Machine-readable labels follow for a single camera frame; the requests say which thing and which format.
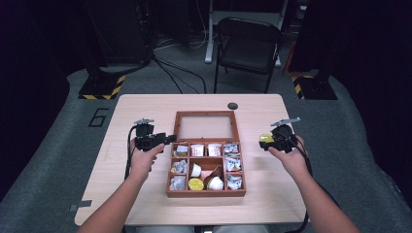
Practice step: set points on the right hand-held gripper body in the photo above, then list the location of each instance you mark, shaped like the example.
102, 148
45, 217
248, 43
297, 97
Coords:
285, 139

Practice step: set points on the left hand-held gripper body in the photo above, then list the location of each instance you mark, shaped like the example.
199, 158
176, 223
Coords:
147, 140

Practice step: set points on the yellow lid coffee capsule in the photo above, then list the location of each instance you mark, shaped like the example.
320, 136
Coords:
196, 184
266, 138

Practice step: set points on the wooden box with glass lid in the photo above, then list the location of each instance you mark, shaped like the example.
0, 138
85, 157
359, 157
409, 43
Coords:
207, 193

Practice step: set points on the person's left hand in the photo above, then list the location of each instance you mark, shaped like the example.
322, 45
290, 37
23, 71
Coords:
142, 163

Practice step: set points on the person's right hand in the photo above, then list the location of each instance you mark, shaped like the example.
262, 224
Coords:
296, 160

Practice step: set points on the silver blue packet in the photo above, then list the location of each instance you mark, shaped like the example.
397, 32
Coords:
234, 182
233, 164
231, 149

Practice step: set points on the white coffee capsule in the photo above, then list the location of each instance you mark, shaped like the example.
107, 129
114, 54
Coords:
195, 170
215, 183

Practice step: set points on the black table grommet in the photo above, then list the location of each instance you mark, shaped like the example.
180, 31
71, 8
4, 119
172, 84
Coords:
232, 106

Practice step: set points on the brown coffee capsule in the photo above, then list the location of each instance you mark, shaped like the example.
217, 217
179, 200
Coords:
213, 173

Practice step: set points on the hazard striped stand base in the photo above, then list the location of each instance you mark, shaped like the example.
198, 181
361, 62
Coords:
315, 88
102, 87

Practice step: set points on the black folding chair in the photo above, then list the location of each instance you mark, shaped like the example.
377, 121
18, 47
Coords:
247, 53

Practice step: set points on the grey tape piece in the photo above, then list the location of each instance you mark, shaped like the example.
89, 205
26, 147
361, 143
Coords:
81, 205

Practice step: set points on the black equipment cabinet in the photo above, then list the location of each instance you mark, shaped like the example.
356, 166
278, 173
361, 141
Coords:
120, 32

